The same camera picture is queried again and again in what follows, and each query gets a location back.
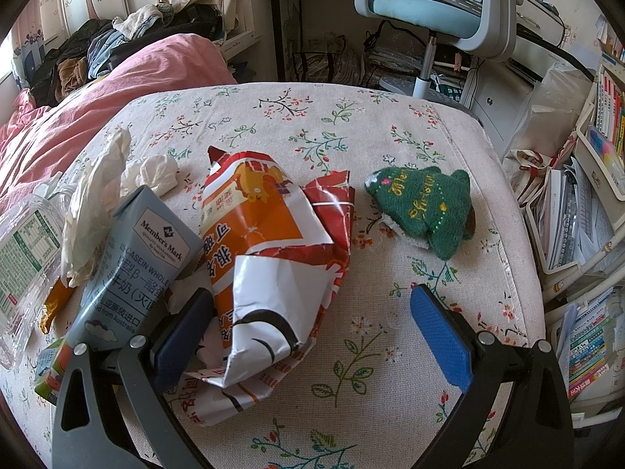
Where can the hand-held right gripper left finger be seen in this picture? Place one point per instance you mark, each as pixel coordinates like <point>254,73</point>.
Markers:
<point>178,339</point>

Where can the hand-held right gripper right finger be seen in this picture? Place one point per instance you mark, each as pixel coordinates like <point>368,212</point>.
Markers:
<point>439,337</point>

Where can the grey milk carton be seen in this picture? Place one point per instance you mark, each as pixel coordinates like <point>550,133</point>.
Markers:
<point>132,264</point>

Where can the orange and white snack bag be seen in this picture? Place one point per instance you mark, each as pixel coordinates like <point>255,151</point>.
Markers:
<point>263,234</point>

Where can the clear plastic bottle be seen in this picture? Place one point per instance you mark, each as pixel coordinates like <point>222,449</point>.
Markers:
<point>24,264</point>

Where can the floral bed sheet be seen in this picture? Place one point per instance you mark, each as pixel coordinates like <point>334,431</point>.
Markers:
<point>371,303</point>

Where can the green christmas tree plush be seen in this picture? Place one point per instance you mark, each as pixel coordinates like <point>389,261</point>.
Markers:
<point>425,210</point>

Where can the small green drink carton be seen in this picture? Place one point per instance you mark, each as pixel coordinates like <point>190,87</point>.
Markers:
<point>51,376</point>

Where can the flat white tissue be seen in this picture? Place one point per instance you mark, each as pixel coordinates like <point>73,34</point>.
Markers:
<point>93,205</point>

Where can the crumpled white tissue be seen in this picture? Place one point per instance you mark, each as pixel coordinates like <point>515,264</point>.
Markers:
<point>156,173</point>

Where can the stack of magazines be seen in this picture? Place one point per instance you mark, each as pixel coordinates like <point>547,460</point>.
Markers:
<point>571,220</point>

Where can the white tote bag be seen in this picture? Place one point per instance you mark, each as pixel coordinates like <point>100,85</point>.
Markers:
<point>525,176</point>

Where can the white tiered book cart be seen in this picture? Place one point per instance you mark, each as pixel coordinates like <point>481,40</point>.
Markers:
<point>586,156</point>

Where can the white drawer cabinet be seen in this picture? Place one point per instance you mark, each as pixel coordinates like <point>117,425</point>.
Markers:
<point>498,102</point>

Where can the pink blanket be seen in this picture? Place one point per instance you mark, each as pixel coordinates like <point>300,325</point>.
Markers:
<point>97,107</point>

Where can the white plastic bag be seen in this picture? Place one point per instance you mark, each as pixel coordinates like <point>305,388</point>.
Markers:
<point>551,107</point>

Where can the books in cart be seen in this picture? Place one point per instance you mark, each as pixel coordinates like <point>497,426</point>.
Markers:
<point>613,112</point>

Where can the striped bag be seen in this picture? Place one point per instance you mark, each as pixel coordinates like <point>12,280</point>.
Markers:
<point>327,66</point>

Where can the pile of clothes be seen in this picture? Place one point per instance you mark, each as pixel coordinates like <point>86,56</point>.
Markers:
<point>146,24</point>

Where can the grey and blue office chair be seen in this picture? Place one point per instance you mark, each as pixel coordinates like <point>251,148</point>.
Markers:
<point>429,19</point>

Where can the black picture frame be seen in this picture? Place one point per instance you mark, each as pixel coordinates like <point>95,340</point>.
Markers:
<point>285,34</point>

